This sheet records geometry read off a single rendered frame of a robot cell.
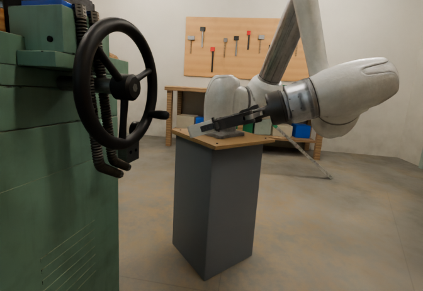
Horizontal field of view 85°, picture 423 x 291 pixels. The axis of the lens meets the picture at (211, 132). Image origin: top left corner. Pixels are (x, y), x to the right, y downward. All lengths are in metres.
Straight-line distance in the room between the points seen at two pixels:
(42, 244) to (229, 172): 0.65
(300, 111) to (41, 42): 0.54
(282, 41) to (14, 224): 0.98
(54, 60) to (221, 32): 3.46
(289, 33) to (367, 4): 3.37
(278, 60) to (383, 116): 3.41
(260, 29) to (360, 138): 2.27
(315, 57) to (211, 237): 0.79
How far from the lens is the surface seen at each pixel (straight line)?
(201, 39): 3.91
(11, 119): 0.61
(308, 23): 0.72
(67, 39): 0.57
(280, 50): 1.01
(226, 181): 1.00
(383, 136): 4.37
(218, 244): 1.12
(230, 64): 3.79
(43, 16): 0.61
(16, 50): 0.62
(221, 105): 1.00
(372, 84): 0.53
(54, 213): 0.73
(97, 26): 0.51
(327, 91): 0.51
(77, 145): 0.73
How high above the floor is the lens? 0.81
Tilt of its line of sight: 10 degrees down
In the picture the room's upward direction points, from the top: 3 degrees clockwise
